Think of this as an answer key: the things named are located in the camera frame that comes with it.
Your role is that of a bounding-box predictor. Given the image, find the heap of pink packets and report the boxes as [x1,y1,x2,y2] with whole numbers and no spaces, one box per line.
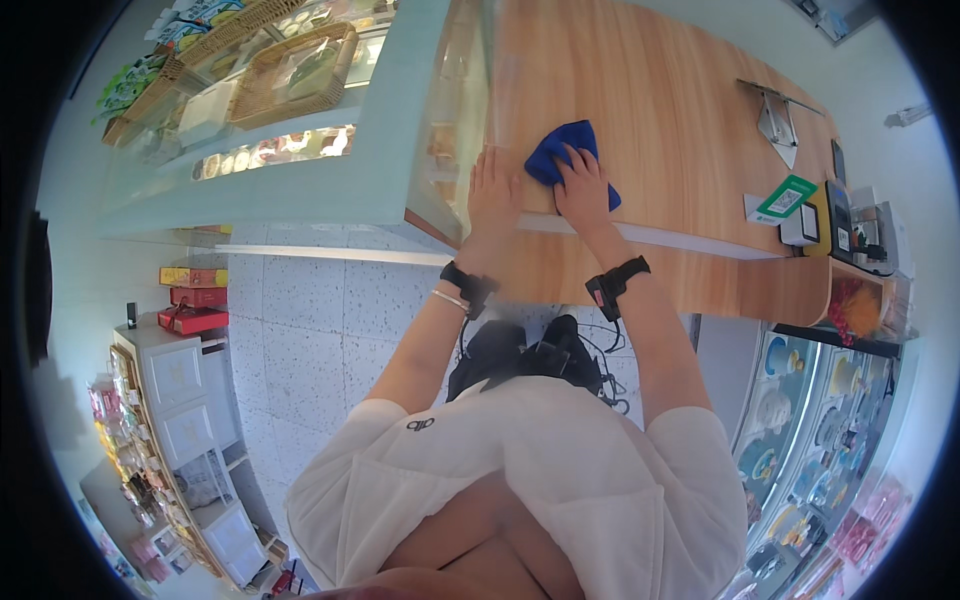
[780,471,918,600]

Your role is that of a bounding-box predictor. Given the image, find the green white packets heap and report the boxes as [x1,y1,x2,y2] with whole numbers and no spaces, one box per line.
[92,0,250,127]

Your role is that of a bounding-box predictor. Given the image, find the yellow black payment terminal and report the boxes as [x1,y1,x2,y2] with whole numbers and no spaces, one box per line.
[802,180,857,264]

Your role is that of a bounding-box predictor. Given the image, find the blue cleaning cloth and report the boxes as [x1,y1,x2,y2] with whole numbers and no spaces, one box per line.
[523,120,623,213]

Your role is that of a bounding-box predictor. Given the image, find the red orange flower decoration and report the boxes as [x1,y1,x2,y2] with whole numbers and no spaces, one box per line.
[826,278,887,348]

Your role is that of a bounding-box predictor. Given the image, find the black waist bag with cables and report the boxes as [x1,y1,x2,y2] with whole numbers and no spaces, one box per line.
[523,313,633,415]

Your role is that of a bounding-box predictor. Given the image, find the glass cake display case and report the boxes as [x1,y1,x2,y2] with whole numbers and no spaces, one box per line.
[718,322,922,600]

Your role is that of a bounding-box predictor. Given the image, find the small white device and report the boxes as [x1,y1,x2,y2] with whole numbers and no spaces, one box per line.
[779,202,822,248]

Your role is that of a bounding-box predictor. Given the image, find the silver metal stand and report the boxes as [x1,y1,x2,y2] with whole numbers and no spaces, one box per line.
[735,77,827,171]

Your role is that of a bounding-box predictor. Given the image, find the yellow gift box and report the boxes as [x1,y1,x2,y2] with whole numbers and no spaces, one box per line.
[159,266,230,290]

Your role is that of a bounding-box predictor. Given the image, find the green white code sign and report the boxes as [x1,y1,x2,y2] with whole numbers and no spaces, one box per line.
[743,174,820,228]

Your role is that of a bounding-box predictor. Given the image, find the glass pastry display case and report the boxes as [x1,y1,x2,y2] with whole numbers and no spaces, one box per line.
[93,0,498,250]

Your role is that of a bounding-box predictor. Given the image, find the long wicker basket tray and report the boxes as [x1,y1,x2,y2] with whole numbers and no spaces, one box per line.
[101,0,310,148]

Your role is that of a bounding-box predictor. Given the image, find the snack shelf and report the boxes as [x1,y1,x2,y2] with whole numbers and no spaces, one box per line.
[84,343,228,588]

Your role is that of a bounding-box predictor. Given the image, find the black wrist band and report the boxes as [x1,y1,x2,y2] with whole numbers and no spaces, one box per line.
[439,260,501,322]
[584,255,652,324]

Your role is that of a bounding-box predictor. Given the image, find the white drawer cabinet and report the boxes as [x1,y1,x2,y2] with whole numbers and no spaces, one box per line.
[112,322,273,591]

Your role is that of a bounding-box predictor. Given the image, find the person's left hand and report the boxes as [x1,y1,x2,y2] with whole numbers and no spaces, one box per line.
[466,144,525,245]

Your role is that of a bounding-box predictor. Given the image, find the person's right hand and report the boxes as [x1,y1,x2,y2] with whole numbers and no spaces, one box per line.
[552,142,618,236]

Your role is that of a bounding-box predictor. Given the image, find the square wicker basket tray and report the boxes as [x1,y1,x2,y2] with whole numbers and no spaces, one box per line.
[228,21,360,131]

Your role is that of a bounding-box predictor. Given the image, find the person's body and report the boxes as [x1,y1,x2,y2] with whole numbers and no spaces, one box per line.
[283,373,751,600]

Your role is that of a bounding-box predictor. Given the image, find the plain red gift box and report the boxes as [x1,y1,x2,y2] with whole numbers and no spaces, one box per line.
[169,286,230,309]

